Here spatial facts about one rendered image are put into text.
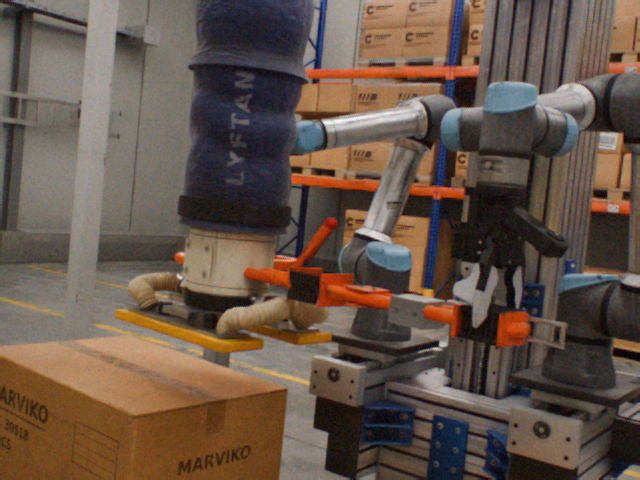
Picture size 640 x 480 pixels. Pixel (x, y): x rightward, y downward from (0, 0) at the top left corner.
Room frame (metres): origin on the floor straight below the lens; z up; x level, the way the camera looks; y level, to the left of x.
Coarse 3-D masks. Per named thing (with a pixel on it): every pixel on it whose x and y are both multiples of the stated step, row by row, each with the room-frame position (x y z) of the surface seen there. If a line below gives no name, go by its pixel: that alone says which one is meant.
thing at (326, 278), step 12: (300, 276) 1.36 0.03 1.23; (312, 276) 1.34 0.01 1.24; (324, 276) 1.33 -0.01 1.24; (336, 276) 1.36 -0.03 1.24; (348, 276) 1.38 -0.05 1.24; (288, 288) 1.38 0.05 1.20; (300, 288) 1.37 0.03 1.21; (312, 288) 1.35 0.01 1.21; (324, 288) 1.34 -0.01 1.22; (300, 300) 1.35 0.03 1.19; (312, 300) 1.33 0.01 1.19; (324, 300) 1.34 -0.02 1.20; (336, 300) 1.36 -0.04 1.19
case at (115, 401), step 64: (0, 384) 1.71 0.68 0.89; (64, 384) 1.54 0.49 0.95; (128, 384) 1.58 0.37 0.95; (192, 384) 1.63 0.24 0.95; (256, 384) 1.68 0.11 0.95; (0, 448) 1.70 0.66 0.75; (64, 448) 1.53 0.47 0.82; (128, 448) 1.39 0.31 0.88; (192, 448) 1.49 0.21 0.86; (256, 448) 1.62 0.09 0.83
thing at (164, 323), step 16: (160, 304) 1.52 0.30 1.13; (128, 320) 1.53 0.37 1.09; (144, 320) 1.49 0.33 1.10; (160, 320) 1.48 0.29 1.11; (176, 320) 1.48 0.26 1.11; (192, 320) 1.50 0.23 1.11; (208, 320) 1.43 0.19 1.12; (176, 336) 1.42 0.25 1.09; (192, 336) 1.39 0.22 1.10; (208, 336) 1.38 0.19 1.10; (224, 336) 1.37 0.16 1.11; (240, 336) 1.40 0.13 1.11; (224, 352) 1.34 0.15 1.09
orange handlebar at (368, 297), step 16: (176, 256) 1.63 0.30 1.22; (256, 272) 1.46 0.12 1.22; (272, 272) 1.44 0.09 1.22; (336, 288) 1.33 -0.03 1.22; (352, 288) 1.30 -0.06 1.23; (368, 288) 1.31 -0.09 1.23; (352, 304) 1.30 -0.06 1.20; (368, 304) 1.28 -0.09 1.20; (384, 304) 1.25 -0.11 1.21; (432, 320) 1.20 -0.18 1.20; (448, 320) 1.17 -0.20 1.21; (512, 336) 1.11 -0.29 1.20
